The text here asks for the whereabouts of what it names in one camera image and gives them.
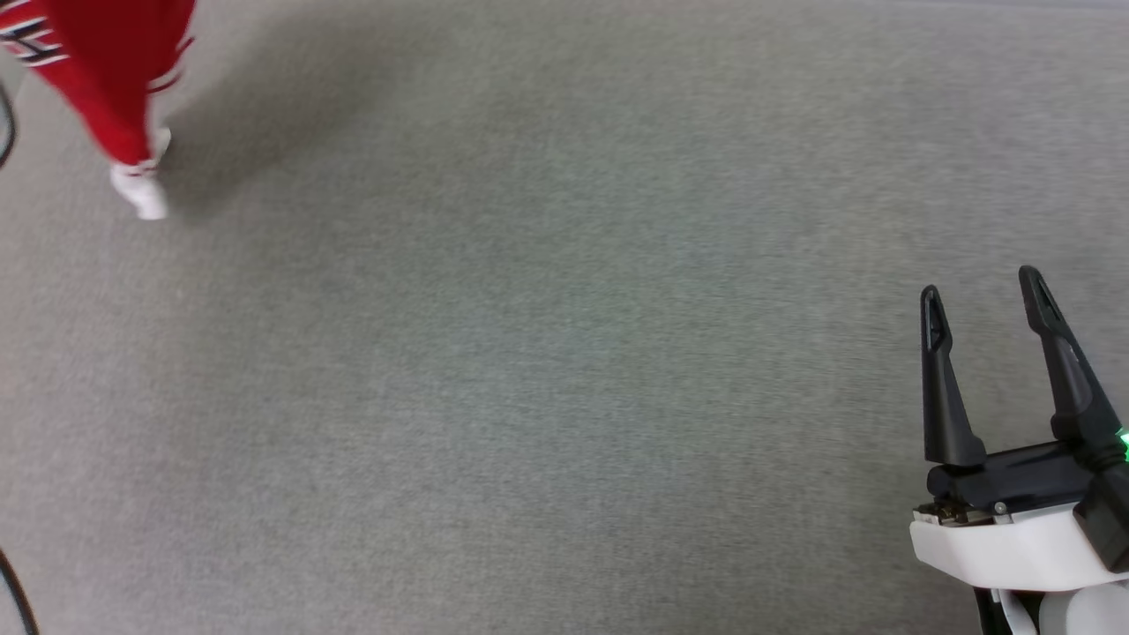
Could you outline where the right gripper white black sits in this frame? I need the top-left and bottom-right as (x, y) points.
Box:
(909, 265), (1129, 593)

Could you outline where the red and white jersey garment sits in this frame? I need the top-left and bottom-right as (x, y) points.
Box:
(0, 0), (198, 221)

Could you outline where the grey fabric sofa cushion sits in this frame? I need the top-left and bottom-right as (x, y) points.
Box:
(0, 0), (1129, 635)

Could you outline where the thin black cable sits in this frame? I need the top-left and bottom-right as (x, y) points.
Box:
(0, 547), (40, 635)
(0, 81), (18, 170)

